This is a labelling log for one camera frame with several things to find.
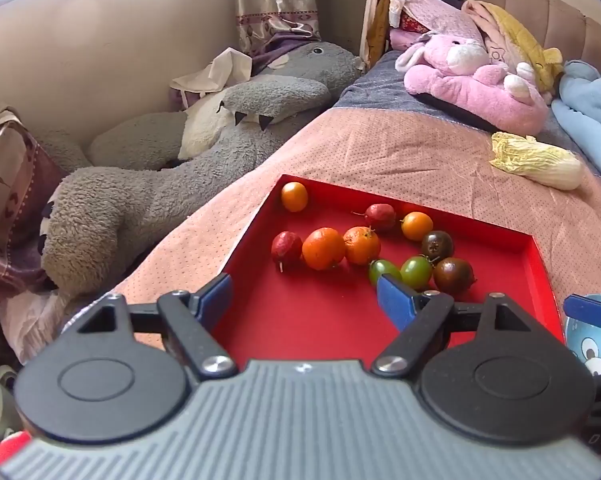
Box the orange mandarin with stem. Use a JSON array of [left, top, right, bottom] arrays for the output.
[[343, 226, 382, 266]]

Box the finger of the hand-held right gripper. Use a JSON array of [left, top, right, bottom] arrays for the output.
[[563, 293, 601, 323]]

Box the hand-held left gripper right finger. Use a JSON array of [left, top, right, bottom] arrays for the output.
[[371, 275, 536, 377]]

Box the blue cartoon plate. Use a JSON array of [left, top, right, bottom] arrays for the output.
[[563, 294, 601, 377]]

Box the dark brown tomato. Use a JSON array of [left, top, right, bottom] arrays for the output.
[[421, 230, 455, 261], [433, 257, 476, 296]]

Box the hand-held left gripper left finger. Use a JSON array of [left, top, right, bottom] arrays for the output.
[[63, 274, 237, 380]]

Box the yellow fleece blanket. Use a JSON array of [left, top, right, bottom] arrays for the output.
[[481, 2, 565, 93]]

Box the grey bed sheet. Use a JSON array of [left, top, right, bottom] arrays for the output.
[[331, 50, 601, 161]]

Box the napa cabbage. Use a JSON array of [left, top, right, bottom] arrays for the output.
[[489, 131, 584, 191]]

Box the white cloth bag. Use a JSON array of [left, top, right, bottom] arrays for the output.
[[169, 47, 254, 111]]

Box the floral cushion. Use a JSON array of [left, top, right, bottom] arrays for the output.
[[0, 105, 68, 311]]

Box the red radish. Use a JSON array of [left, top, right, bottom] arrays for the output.
[[353, 203, 397, 232], [271, 231, 304, 273]]

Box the pink dotted bedspread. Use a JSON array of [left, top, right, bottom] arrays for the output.
[[0, 107, 601, 366]]

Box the small orange kumquat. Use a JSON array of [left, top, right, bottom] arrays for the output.
[[280, 181, 309, 212]]

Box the grey plush toy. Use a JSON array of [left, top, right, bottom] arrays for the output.
[[38, 41, 366, 296]]

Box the green tomato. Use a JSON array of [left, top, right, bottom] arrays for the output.
[[399, 256, 434, 291], [369, 259, 403, 286]]

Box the beige padded headboard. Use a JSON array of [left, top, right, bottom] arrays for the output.
[[405, 0, 601, 76]]

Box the light blue blanket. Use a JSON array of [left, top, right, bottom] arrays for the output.
[[551, 60, 601, 193]]

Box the pale pink printed garment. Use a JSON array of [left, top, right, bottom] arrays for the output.
[[461, 0, 511, 66]]

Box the cream hanging cloth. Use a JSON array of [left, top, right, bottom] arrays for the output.
[[359, 0, 406, 68]]

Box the pink plush toy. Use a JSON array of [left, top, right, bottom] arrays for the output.
[[395, 32, 551, 136]]

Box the patterned beige curtain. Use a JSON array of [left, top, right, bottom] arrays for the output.
[[234, 0, 322, 56]]

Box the red tray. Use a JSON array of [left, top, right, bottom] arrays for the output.
[[208, 174, 566, 376]]

